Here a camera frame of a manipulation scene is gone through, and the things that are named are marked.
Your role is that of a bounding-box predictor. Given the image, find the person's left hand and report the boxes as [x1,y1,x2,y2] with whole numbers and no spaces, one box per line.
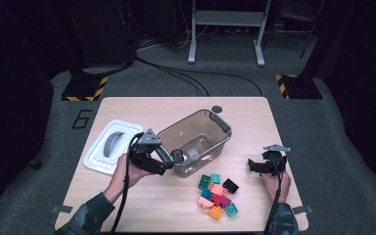
[103,152,155,206]

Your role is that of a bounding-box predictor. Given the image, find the black floor cable bundle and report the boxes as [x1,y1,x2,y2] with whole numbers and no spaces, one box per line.
[133,55,211,98]

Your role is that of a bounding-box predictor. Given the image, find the coral toy block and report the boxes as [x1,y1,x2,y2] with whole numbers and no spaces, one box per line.
[208,182,229,198]

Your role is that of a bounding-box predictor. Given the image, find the black round object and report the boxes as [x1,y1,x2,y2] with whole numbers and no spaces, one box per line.
[170,148,186,165]

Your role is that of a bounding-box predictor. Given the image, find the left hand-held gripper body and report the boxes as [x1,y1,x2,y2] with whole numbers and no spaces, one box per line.
[128,128,165,174]

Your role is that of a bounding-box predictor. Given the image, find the black cabinet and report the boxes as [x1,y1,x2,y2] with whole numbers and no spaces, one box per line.
[67,0,135,68]

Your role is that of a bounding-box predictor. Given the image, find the thin black floor cable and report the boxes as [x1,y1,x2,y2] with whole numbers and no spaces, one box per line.
[175,69,264,97]

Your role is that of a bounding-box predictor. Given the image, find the green toy block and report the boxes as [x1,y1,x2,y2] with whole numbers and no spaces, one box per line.
[198,174,212,191]

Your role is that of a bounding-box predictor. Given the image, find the white lid with grey handle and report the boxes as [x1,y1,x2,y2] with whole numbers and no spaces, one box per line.
[82,118,145,176]

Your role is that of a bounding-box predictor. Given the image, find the orange toy block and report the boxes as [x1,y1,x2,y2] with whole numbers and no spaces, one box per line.
[208,205,223,220]

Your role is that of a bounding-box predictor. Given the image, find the clear brown storage box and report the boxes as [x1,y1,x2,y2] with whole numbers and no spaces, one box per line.
[155,108,233,179]

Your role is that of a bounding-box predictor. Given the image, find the magenta toy block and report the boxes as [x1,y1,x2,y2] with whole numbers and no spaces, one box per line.
[219,195,233,209]

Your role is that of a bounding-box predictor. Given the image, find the black yellow striped base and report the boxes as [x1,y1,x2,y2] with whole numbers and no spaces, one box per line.
[275,73,323,100]
[61,75,110,102]

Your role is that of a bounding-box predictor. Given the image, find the red toy block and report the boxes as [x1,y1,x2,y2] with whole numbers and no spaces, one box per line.
[211,193,223,208]

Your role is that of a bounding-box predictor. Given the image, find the person's right hand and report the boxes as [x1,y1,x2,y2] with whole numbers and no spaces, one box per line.
[260,171,292,204]

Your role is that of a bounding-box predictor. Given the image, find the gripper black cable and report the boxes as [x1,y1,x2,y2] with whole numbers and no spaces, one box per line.
[263,160,284,235]
[110,131,145,235]

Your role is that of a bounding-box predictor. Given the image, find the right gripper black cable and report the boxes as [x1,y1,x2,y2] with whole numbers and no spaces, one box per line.
[263,160,284,235]

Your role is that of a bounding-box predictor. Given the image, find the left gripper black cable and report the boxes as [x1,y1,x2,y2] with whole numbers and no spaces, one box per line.
[110,131,145,235]

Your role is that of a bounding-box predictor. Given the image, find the black toy block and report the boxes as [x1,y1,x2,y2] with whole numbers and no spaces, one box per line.
[221,177,240,195]

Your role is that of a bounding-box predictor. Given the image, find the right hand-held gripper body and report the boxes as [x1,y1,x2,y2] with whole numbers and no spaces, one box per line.
[261,143,292,177]

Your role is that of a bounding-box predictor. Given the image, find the grey tape strip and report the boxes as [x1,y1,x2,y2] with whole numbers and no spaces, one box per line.
[51,205,73,214]
[290,205,314,215]

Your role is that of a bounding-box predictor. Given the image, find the white metal stand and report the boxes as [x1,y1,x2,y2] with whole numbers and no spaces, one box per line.
[187,0,275,68]

